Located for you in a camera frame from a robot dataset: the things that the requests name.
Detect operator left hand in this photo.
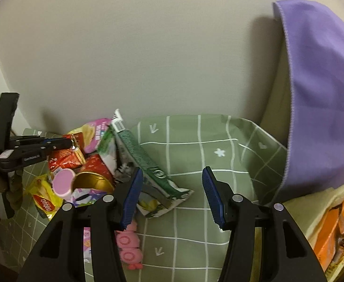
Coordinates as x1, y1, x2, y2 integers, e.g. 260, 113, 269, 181
0, 169, 23, 211

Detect pink yogurt cup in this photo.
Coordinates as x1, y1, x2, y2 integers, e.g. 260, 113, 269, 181
52, 169, 76, 200

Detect green white milk carton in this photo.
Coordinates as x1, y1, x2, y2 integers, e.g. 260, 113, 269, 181
97, 110, 194, 218

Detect green grid pillow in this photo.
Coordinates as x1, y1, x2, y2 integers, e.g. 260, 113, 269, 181
0, 114, 288, 282

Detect red gold cylindrical can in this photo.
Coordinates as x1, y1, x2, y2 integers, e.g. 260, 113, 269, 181
71, 154, 115, 194

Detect orange snack wrapper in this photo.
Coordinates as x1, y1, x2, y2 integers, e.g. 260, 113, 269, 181
313, 198, 344, 271

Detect yellow snack wrapper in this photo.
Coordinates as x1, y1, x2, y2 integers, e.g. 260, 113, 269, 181
26, 174, 63, 220

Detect red snack packet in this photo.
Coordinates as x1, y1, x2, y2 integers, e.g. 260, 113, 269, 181
48, 132, 86, 172

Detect pink chip bag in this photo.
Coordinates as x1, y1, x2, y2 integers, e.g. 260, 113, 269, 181
69, 118, 111, 153

